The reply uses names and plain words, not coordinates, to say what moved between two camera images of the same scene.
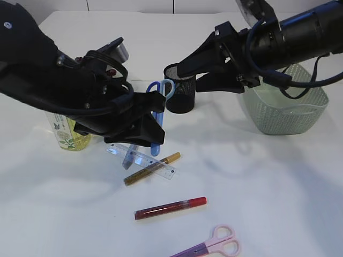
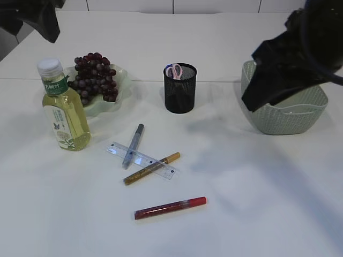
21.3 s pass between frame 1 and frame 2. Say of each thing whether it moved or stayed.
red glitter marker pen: stayed
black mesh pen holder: stayed
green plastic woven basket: stayed
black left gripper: moved
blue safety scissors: moved
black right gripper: moved
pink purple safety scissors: moved
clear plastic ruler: stayed
